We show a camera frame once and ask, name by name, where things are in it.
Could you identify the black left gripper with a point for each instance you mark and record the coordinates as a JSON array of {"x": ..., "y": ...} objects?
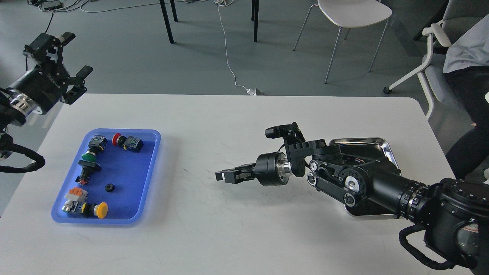
[{"x": 39, "y": 89}]

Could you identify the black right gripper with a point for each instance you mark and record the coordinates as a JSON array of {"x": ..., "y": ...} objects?
[{"x": 271, "y": 169}]

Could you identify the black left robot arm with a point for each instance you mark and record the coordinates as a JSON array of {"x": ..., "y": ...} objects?
[{"x": 10, "y": 116}]

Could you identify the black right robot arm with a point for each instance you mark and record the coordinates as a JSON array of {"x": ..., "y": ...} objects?
[{"x": 450, "y": 218}]

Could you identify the white power adapter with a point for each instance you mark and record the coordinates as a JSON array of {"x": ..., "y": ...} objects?
[{"x": 254, "y": 92}]

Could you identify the shiny metal tray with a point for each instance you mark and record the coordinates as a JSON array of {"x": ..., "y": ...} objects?
[{"x": 367, "y": 149}]

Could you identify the blue plastic tray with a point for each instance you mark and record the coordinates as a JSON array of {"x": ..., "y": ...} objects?
[{"x": 130, "y": 172}]

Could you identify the orange grey contact block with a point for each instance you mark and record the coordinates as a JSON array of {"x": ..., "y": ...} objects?
[{"x": 76, "y": 194}]

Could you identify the white chair with metal legs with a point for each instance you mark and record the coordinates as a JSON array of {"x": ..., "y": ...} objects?
[{"x": 351, "y": 14}]

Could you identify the seated person in grey shirt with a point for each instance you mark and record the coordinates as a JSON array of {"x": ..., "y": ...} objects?
[{"x": 466, "y": 70}]

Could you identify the grey office chair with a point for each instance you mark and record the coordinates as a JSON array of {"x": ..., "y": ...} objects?
[{"x": 458, "y": 17}]

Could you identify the green push button switch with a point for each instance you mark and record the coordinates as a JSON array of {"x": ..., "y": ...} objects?
[{"x": 96, "y": 145}]

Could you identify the red push button switch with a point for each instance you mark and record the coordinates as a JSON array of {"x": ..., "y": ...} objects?
[{"x": 128, "y": 143}]

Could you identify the yellow push button switch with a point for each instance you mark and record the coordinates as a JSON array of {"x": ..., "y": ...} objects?
[{"x": 86, "y": 209}]

